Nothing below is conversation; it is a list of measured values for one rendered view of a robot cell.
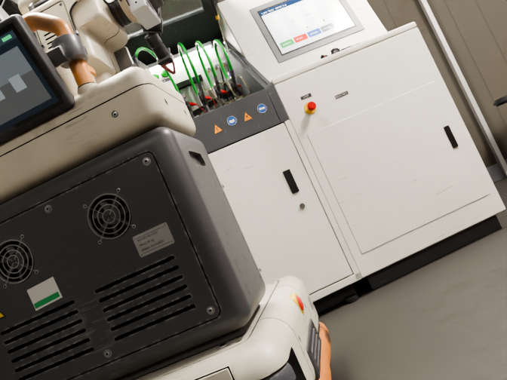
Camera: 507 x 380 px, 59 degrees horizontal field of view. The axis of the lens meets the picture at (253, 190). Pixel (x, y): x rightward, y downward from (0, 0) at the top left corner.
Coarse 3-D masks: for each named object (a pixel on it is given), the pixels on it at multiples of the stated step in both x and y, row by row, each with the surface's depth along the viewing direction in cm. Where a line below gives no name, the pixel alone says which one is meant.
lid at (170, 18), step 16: (176, 0) 223; (192, 0) 227; (208, 0) 228; (176, 16) 229; (192, 16) 231; (208, 16) 235; (128, 32) 226; (144, 32) 228; (176, 32) 234; (192, 32) 238; (208, 32) 242; (128, 48) 230; (176, 48) 242
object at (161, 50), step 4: (160, 44) 191; (152, 48) 192; (156, 48) 191; (160, 48) 192; (164, 48) 193; (168, 48) 199; (156, 52) 193; (160, 52) 193; (164, 52) 194; (168, 52) 196; (156, 56) 195; (160, 56) 194; (164, 56) 194; (168, 56) 194; (160, 60) 194; (164, 60) 193; (168, 60) 193; (160, 64) 194
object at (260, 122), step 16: (256, 96) 188; (208, 112) 185; (224, 112) 186; (240, 112) 187; (256, 112) 187; (272, 112) 188; (208, 128) 185; (224, 128) 185; (240, 128) 186; (256, 128) 186; (208, 144) 184; (224, 144) 184
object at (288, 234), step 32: (224, 160) 184; (256, 160) 185; (288, 160) 186; (256, 192) 183; (288, 192) 185; (256, 224) 182; (288, 224) 183; (320, 224) 184; (256, 256) 180; (288, 256) 182; (320, 256) 183; (320, 288) 181
